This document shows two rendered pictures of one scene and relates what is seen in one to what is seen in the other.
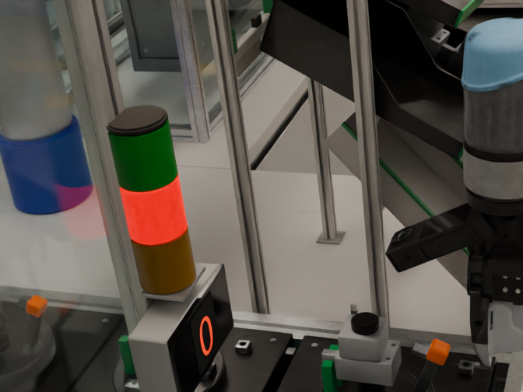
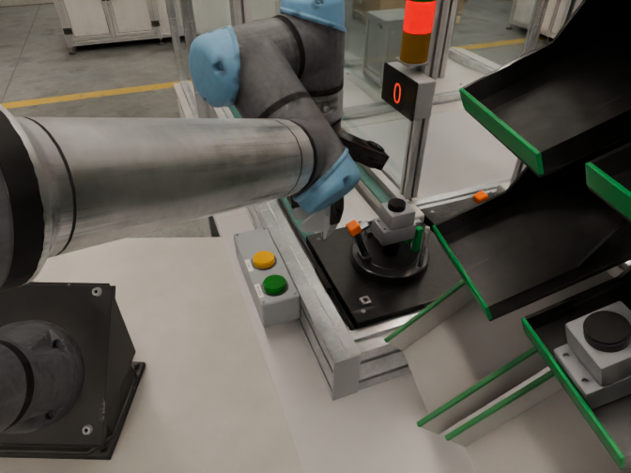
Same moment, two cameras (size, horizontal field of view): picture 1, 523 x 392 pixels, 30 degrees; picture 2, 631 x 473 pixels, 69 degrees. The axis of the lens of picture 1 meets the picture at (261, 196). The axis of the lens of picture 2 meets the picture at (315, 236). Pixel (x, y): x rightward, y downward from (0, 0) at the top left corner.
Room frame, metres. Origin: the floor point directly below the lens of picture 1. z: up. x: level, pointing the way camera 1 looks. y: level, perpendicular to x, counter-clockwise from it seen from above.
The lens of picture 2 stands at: (1.21, -0.63, 1.53)
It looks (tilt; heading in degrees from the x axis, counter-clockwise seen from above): 38 degrees down; 136
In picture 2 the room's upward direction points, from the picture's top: straight up
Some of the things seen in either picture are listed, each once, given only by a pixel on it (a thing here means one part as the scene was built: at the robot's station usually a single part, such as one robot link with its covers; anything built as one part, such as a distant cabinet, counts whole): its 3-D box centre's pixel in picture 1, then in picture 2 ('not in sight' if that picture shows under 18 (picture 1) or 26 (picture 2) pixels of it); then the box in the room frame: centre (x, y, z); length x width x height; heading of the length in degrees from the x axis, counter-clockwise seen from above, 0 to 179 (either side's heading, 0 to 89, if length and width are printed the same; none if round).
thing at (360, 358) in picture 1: (358, 344); (400, 218); (0.86, -0.08, 1.06); 0.08 x 0.04 x 0.07; 67
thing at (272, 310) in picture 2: not in sight; (265, 273); (0.69, -0.26, 0.93); 0.21 x 0.07 x 0.06; 157
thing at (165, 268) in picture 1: (163, 255); (415, 45); (0.72, 0.09, 1.28); 0.05 x 0.05 x 0.05
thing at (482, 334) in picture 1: (481, 302); not in sight; (0.78, -0.20, 1.15); 0.05 x 0.02 x 0.09; 157
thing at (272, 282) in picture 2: not in sight; (274, 285); (0.75, -0.28, 0.96); 0.04 x 0.04 x 0.02
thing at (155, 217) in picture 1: (153, 204); (419, 15); (0.72, 0.09, 1.33); 0.05 x 0.05 x 0.05
